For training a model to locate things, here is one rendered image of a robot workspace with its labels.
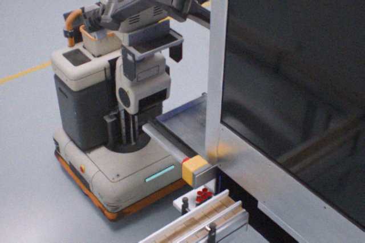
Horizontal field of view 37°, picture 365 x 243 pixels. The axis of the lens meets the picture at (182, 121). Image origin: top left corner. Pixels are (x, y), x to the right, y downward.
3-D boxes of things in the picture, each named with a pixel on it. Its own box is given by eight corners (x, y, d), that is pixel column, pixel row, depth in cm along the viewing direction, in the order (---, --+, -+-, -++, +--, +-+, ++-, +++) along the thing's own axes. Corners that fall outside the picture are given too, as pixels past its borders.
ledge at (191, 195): (227, 211, 188) (227, 207, 187) (198, 229, 182) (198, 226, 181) (201, 187, 197) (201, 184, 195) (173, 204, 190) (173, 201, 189)
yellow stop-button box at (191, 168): (211, 180, 186) (212, 165, 181) (195, 190, 182) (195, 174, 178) (197, 168, 190) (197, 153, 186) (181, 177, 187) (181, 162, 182)
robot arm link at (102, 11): (99, 6, 221) (95, 18, 220) (108, 0, 212) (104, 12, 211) (119, 16, 225) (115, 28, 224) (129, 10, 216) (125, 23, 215)
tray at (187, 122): (260, 142, 213) (262, 135, 211) (210, 170, 201) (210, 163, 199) (205, 100, 234) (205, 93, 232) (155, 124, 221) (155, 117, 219)
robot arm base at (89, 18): (105, 6, 230) (80, 14, 224) (112, 1, 223) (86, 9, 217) (113, 25, 231) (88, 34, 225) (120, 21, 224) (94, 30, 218)
